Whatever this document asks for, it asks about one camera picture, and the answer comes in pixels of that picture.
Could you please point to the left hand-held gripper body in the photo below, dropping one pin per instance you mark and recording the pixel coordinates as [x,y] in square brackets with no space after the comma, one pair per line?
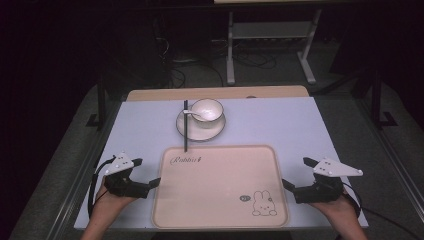
[124,186]

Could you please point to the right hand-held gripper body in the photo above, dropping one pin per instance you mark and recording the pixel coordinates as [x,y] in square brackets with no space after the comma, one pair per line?
[321,190]

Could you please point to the person's left hand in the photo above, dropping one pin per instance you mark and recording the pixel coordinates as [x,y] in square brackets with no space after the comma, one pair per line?
[111,201]

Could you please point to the person's right hand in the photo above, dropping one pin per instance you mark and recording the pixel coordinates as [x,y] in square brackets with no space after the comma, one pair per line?
[335,207]

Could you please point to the white table mat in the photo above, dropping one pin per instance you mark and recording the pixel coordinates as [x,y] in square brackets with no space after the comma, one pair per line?
[283,126]

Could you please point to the black chopstick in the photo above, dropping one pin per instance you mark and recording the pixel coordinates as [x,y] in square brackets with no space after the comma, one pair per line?
[187,126]
[185,133]

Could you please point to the beige tray with rabbit print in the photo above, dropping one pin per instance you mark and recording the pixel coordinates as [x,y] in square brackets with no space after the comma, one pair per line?
[216,190]

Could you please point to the black metal stand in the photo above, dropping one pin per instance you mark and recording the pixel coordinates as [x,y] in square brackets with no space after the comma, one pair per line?
[378,100]
[101,106]

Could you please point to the white plate with dark rim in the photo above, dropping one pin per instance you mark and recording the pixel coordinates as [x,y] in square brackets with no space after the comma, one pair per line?
[200,133]

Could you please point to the white ceramic spoon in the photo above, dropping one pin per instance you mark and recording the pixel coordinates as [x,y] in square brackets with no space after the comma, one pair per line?
[195,114]

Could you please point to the white bowl with dark rim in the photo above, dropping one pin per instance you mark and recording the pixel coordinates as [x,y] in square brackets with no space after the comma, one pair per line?
[208,111]

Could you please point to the wooden table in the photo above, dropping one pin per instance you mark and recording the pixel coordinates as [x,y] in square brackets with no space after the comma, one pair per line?
[216,92]

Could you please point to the white metal stand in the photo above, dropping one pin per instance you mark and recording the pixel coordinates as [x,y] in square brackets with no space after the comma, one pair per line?
[266,30]

